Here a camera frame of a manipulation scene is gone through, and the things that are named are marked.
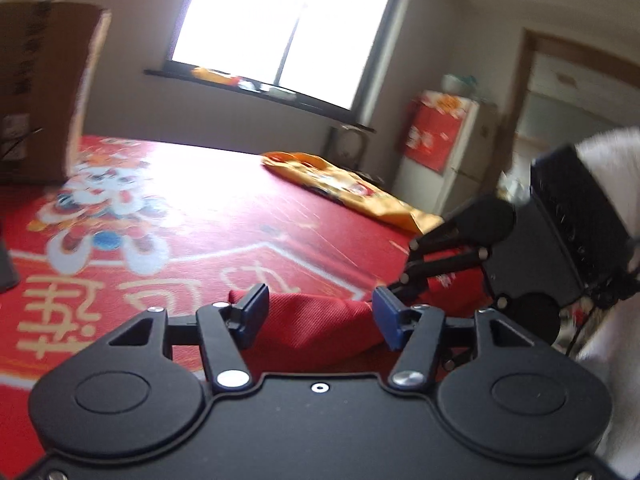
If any brown cardboard box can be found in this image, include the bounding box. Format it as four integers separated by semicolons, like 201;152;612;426
0;1;112;186

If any yellow cartoon shopping bag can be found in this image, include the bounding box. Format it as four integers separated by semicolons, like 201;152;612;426
261;151;443;233

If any window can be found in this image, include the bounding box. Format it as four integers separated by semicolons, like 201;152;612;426
170;0;411;111

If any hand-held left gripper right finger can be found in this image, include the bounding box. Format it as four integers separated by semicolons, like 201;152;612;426
374;286;533;390

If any dark tablet stand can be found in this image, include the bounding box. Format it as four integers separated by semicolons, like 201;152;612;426
0;220;21;293

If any red shopping bag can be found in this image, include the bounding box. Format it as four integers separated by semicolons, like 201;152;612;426
227;287;493;366

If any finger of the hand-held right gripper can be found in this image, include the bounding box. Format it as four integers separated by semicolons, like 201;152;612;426
400;217;490;281
389;275;431;306

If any white refrigerator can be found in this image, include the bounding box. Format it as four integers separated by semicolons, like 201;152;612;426
395;90;501;216

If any pale green bowl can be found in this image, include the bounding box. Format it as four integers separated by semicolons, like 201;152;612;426
441;74;478;97

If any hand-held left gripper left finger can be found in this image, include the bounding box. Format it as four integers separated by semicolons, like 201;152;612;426
107;283;271;392

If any beige round fan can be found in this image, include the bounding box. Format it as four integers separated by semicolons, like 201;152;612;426
327;122;368;171

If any red printed table mat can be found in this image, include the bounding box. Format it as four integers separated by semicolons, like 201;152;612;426
0;134;501;480

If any red printed cloth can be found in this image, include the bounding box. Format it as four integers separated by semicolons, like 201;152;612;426
401;91;473;173

